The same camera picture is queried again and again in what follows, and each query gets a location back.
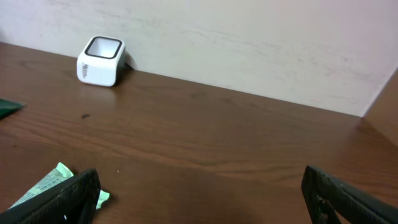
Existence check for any green 3M gloves pack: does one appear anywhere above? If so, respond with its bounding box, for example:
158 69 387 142
0 99 25 119

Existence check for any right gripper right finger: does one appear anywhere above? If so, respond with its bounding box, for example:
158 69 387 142
301 166 397 224

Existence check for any white barcode scanner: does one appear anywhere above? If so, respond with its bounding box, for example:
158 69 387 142
76 36 126 87

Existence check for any light green snack packet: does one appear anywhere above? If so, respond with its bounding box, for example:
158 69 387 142
7 161 111 210

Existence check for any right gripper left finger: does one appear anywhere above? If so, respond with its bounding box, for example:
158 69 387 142
1 169 101 224

